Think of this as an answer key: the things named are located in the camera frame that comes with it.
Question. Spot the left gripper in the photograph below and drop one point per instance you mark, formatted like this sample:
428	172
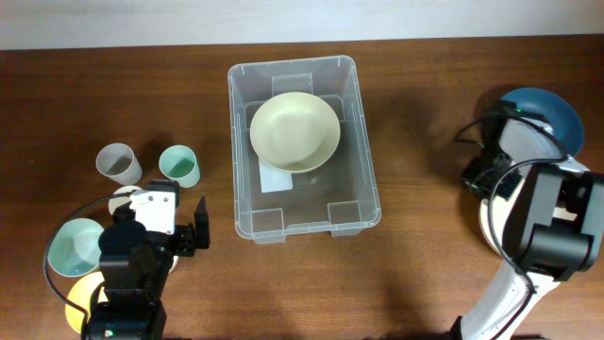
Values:
184	232

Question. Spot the light teal small bowl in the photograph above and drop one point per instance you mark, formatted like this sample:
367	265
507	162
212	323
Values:
74	251

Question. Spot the mint green plastic cup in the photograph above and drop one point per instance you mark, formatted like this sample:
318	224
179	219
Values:
179	163

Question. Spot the yellow small bowl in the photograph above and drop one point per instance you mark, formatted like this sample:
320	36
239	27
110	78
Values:
81	294

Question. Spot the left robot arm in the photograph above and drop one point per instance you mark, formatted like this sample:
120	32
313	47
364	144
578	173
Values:
137	253

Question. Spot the dark blue large bowl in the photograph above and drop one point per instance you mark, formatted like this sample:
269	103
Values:
565	121

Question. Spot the white label in bin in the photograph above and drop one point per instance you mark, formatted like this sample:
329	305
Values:
274	180

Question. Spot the cream plastic cup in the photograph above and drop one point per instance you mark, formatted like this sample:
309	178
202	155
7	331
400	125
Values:
118	202

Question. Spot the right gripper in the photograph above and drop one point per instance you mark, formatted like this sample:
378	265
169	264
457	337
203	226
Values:
469	178

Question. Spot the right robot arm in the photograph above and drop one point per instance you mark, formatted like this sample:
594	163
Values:
541	211

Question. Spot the grey plastic cup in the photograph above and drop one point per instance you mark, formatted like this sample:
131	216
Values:
118	162

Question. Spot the white small bowl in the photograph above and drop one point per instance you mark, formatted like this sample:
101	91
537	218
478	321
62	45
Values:
174	264

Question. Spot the clear plastic storage bin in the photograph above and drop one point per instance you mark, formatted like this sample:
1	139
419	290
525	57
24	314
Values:
341	196

